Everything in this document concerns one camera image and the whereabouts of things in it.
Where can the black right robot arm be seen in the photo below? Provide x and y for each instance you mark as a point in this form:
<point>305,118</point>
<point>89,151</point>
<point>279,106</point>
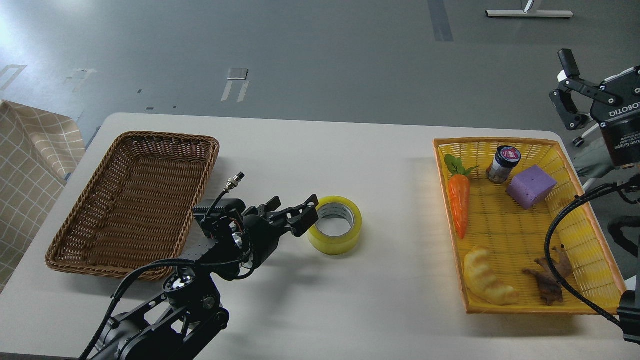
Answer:
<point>626,316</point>

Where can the brown wicker basket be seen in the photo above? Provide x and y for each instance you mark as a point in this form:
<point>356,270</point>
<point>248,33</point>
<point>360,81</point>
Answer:
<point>137,206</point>

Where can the white stand base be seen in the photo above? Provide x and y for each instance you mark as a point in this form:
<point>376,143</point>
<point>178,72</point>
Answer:
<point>530,9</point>

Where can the brown toy animal figure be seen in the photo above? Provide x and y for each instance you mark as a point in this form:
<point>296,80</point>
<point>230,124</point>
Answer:
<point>550,290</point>

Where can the toy croissant bread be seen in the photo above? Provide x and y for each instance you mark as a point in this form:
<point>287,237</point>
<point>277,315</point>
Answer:
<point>481,279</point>

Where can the beige checkered cloth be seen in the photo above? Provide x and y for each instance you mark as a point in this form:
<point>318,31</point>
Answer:
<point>39,150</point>

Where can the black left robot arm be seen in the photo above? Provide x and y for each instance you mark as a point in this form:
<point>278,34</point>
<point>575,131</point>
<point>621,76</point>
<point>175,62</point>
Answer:
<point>181,320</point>

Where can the yellow tape roll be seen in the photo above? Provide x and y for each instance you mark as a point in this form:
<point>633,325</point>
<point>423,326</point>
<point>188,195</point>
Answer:
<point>341,208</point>

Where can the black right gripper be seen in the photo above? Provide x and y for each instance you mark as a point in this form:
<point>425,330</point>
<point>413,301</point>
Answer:
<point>616,108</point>

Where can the yellow plastic basket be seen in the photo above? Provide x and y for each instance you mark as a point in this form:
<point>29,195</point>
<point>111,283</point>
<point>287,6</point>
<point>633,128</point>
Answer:
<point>515,236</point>

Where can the purple foam block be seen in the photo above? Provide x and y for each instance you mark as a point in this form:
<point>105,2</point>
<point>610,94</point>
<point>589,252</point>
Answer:
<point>530,187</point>

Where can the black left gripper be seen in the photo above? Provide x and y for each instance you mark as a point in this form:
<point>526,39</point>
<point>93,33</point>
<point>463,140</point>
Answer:
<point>265,226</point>

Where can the orange toy carrot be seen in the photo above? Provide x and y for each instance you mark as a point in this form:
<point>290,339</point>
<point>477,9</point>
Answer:
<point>458,189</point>

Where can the person in grey clothes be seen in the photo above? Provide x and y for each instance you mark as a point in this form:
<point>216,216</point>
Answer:
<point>594,161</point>

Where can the small dark-lidded jar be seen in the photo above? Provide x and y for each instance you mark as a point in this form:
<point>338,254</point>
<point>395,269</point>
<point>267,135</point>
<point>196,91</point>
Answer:
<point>506,158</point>

